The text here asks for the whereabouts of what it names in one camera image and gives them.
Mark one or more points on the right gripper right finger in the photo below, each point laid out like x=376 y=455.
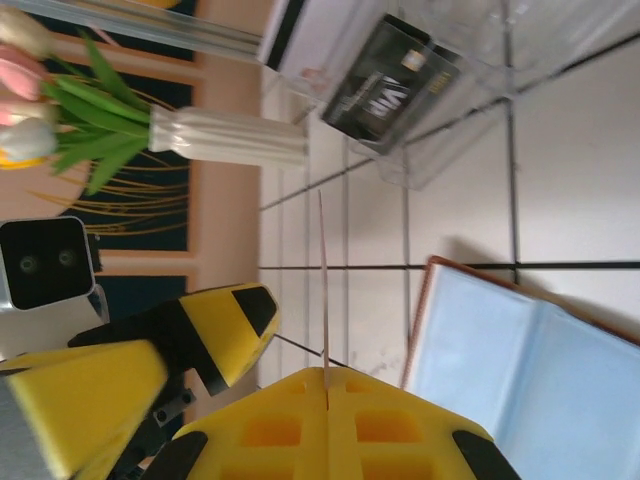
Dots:
x=390 y=435

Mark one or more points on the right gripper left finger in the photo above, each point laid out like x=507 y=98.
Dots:
x=270 y=430

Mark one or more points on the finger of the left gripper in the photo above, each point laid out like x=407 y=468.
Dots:
x=215 y=325
x=85 y=400

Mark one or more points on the brown leather card holder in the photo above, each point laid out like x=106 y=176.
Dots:
x=500 y=375

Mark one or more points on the clear acrylic card organizer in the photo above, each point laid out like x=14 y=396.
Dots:
x=500 y=60

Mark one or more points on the white ribbed vase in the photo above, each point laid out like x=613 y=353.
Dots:
x=225 y=137

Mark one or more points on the artificial tulip bouquet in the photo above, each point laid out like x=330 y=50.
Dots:
x=90 y=115

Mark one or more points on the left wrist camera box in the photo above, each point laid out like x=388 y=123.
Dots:
x=45 y=265

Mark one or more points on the aluminium frame post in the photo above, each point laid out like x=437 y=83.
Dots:
x=175 y=25

